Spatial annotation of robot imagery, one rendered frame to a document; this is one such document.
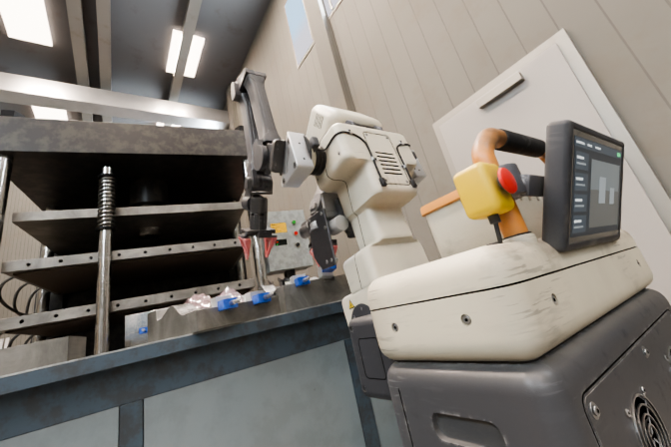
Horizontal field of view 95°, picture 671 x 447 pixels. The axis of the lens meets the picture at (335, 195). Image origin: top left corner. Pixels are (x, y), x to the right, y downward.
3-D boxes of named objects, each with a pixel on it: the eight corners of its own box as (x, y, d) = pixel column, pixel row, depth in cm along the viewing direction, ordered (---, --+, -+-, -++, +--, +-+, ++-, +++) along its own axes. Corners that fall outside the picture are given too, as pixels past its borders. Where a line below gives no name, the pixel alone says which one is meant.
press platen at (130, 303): (256, 286, 180) (255, 277, 181) (-9, 332, 128) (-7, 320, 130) (237, 300, 240) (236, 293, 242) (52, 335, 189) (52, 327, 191)
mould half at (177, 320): (281, 313, 99) (276, 278, 102) (197, 331, 81) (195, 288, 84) (217, 329, 131) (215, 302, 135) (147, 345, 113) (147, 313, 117)
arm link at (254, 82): (240, 57, 106) (267, 65, 112) (230, 88, 115) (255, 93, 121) (265, 160, 86) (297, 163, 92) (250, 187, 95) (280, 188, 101)
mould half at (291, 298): (352, 297, 115) (344, 261, 120) (287, 312, 103) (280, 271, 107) (308, 309, 156) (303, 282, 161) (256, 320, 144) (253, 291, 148)
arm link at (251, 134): (234, 77, 111) (262, 84, 117) (229, 88, 115) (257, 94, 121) (248, 186, 96) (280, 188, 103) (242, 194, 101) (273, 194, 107)
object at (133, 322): (189, 340, 155) (187, 304, 161) (124, 355, 143) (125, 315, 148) (187, 340, 196) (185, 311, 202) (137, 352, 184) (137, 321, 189)
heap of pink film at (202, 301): (251, 302, 106) (249, 279, 108) (198, 311, 94) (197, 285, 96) (220, 312, 123) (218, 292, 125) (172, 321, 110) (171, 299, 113)
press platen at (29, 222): (245, 209, 199) (244, 202, 200) (11, 222, 148) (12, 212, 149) (230, 238, 256) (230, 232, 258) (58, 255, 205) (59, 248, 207)
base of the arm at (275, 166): (275, 139, 78) (315, 145, 85) (263, 137, 85) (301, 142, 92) (271, 172, 80) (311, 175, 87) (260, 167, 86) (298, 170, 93)
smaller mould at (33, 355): (67, 362, 86) (69, 335, 88) (-9, 379, 79) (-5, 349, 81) (85, 359, 102) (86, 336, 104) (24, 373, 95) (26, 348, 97)
